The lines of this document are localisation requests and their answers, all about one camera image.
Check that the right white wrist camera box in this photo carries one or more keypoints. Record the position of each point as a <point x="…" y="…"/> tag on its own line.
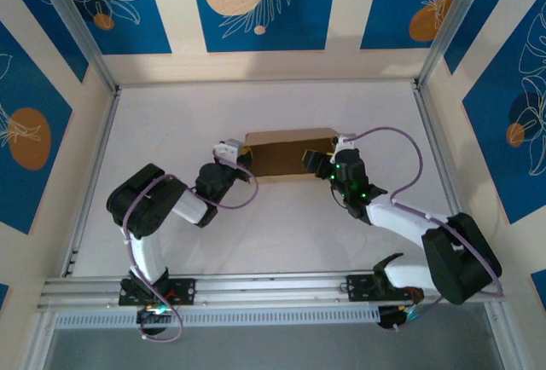
<point x="344" y="144"/>

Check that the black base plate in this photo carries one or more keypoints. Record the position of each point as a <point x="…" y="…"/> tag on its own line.
<point x="183" y="291"/>
<point x="362" y="287"/>

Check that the long aluminium mounting rail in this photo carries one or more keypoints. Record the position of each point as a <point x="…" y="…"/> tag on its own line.
<point x="264" y="287"/>

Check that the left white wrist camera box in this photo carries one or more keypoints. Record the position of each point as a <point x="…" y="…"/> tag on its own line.
<point x="228" y="148"/>

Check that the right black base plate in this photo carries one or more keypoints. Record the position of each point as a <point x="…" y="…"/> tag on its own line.
<point x="362" y="287"/>

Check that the thin aluminium edge rail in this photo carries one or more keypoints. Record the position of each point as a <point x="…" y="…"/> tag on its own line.
<point x="264" y="84"/>

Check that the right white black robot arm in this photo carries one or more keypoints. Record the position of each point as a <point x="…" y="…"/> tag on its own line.
<point x="460" y="259"/>

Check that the brown cardboard paper box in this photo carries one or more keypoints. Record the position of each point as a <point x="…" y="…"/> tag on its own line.
<point x="277" y="157"/>

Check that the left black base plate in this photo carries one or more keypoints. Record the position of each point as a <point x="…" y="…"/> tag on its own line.
<point x="183" y="291"/>

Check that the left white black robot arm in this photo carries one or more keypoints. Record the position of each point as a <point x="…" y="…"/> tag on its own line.
<point x="145" y="204"/>

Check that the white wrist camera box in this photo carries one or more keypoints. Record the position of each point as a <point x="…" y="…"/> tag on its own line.
<point x="344" y="144"/>
<point x="228" y="148"/>

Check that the aluminium side rail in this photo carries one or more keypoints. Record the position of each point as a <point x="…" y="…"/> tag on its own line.
<point x="91" y="182"/>
<point x="431" y="131"/>

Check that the aluminium frame post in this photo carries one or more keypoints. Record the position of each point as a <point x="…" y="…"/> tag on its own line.
<point x="456" y="16"/>
<point x="72" y="16"/>

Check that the blue floral wall panel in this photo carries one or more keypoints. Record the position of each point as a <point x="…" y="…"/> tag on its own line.
<point x="123" y="33"/>
<point x="541" y="287"/>
<point x="490" y="165"/>
<point x="47" y="24"/>
<point x="392" y="12"/>
<point x="25" y="88"/>
<point x="482" y="24"/>
<point x="298" y="24"/>
<point x="3" y="297"/>

